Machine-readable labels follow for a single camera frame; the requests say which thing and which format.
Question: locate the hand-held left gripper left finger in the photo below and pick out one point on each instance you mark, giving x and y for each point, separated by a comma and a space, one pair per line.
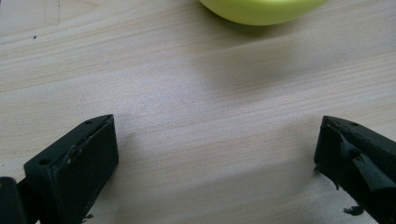
74, 168

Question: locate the yellow-green plastic bowl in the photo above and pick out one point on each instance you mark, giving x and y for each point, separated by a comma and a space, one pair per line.
261, 11

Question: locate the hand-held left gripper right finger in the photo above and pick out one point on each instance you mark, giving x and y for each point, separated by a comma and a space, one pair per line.
358, 155

